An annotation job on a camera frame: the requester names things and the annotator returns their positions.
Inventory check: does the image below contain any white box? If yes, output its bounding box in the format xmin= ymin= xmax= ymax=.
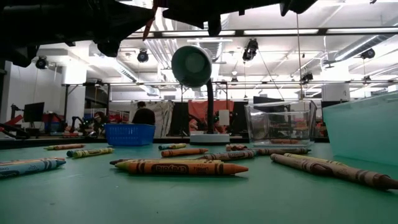
xmin=321 ymin=83 xmax=351 ymax=102

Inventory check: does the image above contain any person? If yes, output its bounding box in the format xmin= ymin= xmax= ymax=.
xmin=131 ymin=101 xmax=156 ymax=126
xmin=92 ymin=111 xmax=109 ymax=135

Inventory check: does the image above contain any teal plastic bin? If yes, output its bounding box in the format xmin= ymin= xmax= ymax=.
xmin=322 ymin=91 xmax=398 ymax=167

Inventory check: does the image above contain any thin metal rod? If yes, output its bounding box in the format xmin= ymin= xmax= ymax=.
xmin=294 ymin=14 xmax=305 ymax=101

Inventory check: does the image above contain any grey patterned cloth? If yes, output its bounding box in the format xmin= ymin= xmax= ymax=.
xmin=128 ymin=100 xmax=175 ymax=139

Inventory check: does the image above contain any black metal rack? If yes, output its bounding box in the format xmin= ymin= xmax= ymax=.
xmin=63 ymin=82 xmax=112 ymax=138

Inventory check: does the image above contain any clear plastic container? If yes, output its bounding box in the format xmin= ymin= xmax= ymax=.
xmin=244 ymin=99 xmax=318 ymax=147

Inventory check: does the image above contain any black ceiling spotlight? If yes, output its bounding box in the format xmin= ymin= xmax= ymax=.
xmin=34 ymin=55 xmax=50 ymax=70
xmin=136 ymin=49 xmax=150 ymax=64
xmin=359 ymin=47 xmax=376 ymax=60
xmin=241 ymin=38 xmax=259 ymax=62
xmin=300 ymin=71 xmax=314 ymax=84

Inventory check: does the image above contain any white sheet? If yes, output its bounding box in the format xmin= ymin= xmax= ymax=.
xmin=218 ymin=109 xmax=231 ymax=126

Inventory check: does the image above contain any red-orange backdrop cloth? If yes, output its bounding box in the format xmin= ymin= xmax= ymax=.
xmin=187 ymin=99 xmax=235 ymax=135

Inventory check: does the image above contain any blue plastic basket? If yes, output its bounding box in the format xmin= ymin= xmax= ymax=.
xmin=104 ymin=123 xmax=157 ymax=147

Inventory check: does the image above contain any black panel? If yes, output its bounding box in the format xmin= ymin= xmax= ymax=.
xmin=233 ymin=101 xmax=249 ymax=135
xmin=170 ymin=101 xmax=190 ymax=137

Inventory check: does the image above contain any black overhead beam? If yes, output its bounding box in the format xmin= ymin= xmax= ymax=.
xmin=123 ymin=27 xmax=398 ymax=42

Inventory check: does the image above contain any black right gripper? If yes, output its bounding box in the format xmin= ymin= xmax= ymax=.
xmin=154 ymin=0 xmax=280 ymax=36

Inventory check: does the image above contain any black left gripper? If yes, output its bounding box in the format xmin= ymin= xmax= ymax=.
xmin=42 ymin=0 xmax=155 ymax=58

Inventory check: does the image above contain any black monitor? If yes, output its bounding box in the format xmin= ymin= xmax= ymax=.
xmin=23 ymin=101 xmax=45 ymax=123
xmin=252 ymin=95 xmax=286 ymax=113

